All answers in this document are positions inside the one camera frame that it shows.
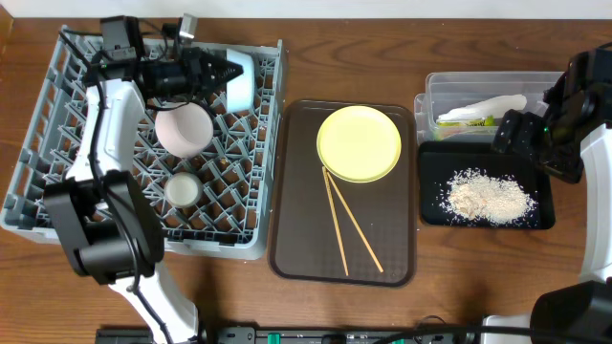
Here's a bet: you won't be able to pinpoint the black rectangular tray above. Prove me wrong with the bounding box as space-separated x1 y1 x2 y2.
418 141 556 230

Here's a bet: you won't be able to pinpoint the yellow round plate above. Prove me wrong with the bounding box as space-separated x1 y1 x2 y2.
317 105 402 183

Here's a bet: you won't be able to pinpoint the brown serving tray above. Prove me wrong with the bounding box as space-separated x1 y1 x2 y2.
270 99 418 288

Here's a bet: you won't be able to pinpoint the rice and food scraps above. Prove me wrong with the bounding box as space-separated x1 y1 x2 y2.
438 168 538 226

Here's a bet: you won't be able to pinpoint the left bamboo chopstick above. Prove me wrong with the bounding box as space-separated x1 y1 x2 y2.
321 165 349 276

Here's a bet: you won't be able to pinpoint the bamboo chopstick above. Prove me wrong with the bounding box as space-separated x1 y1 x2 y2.
326 168 384 273
321 165 349 276

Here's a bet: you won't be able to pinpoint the green orange snack wrapper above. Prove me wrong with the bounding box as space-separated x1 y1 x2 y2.
437 116 495 127

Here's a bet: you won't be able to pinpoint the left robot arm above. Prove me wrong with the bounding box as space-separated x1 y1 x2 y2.
43 15 256 343

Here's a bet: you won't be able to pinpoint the right bamboo chopstick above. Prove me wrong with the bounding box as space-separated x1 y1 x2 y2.
326 168 384 273

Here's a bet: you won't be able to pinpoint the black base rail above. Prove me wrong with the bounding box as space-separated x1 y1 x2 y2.
94 327 479 344

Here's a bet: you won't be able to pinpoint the grey plastic dishwasher rack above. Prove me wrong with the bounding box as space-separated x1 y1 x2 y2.
1 33 287 260

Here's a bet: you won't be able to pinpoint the pink white bowl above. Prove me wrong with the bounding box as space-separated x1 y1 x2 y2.
155 103 214 159

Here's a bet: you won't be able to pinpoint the white cup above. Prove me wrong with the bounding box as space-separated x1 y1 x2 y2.
164 172 203 208

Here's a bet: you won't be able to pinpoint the clear plastic waste bin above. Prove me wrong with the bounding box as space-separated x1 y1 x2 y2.
414 71 561 143

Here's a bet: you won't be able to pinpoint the light blue bowl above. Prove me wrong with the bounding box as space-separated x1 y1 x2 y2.
226 50 255 113

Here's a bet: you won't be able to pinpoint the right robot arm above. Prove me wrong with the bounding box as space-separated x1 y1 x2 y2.
483 44 611 343

